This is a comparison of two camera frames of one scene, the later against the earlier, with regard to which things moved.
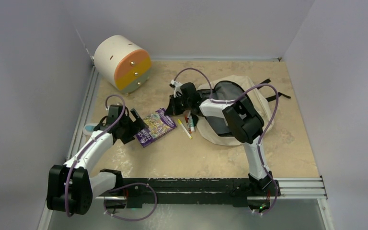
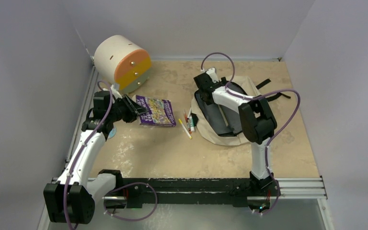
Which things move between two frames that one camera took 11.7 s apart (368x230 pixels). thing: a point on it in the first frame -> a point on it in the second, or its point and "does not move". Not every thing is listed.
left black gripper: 135,126 -> 133,109
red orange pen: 187,120 does not move
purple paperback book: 159,123 -> 160,112
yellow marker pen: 185,129 does not move
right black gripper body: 186,103 -> 202,98
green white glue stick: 192,127 does not move
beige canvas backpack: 226,88 does not move
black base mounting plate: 136,192 does not move
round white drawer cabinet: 122,63 does not move
